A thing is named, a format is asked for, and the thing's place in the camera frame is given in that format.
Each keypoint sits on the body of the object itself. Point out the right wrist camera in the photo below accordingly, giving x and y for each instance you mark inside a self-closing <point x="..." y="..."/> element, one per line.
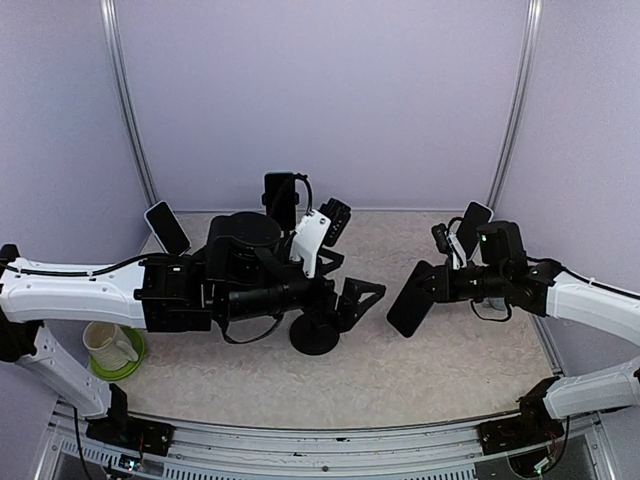
<point x="448" y="244"/>

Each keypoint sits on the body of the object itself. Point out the right aluminium frame post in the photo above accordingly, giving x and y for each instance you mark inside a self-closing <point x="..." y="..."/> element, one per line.
<point x="524" y="70"/>

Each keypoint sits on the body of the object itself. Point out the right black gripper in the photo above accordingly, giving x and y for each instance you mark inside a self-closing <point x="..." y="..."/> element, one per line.
<point x="445" y="288"/>

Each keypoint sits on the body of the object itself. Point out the black smartphone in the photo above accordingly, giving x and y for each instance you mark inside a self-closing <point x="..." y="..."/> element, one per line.
<point x="279" y="183"/>
<point x="475" y="215"/>
<point x="410" y="306"/>
<point x="166" y="229"/>

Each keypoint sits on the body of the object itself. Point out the black pole phone stand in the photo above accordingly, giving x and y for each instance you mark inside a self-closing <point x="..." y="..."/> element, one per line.
<point x="312" y="335"/>
<point x="284" y="211"/>

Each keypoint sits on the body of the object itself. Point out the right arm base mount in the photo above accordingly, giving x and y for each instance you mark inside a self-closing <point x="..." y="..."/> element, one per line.
<point x="532" y="425"/>

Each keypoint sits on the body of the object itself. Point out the cream ribbed mug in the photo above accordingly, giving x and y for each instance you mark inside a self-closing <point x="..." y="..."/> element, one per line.
<point x="108" y="345"/>

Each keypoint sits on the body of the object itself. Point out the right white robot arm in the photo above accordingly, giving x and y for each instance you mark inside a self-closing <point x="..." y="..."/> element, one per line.
<point x="546" y="288"/>

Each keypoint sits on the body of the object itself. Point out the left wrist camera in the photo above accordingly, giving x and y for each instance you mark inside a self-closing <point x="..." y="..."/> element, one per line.
<point x="318" y="228"/>

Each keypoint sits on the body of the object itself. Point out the aluminium frame post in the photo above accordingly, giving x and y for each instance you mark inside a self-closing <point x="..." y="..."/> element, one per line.
<point x="114" y="44"/>
<point x="524" y="70"/>

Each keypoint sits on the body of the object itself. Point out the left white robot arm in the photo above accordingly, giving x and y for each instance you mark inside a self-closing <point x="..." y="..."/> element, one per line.
<point x="248" y="268"/>

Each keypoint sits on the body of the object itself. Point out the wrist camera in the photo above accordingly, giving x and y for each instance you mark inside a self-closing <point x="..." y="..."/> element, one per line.
<point x="318" y="228"/>
<point x="448" y="244"/>

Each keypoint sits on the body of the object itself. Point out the left aluminium frame post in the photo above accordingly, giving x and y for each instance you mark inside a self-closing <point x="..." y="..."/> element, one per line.
<point x="114" y="44"/>

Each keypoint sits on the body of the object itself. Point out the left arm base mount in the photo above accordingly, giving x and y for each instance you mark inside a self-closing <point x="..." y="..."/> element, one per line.
<point x="119" y="428"/>

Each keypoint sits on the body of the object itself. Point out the light blue mug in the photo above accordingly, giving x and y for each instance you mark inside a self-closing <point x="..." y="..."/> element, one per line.
<point x="497" y="304"/>

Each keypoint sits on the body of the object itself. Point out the front aluminium rail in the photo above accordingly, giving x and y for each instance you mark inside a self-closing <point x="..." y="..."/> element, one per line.
<point x="204" y="448"/>

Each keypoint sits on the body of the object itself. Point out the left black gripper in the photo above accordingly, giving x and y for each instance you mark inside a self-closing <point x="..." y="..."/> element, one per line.
<point x="345" y="314"/>

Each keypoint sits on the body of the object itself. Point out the green saucer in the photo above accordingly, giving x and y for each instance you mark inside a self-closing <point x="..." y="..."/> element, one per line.
<point x="139" y="346"/>

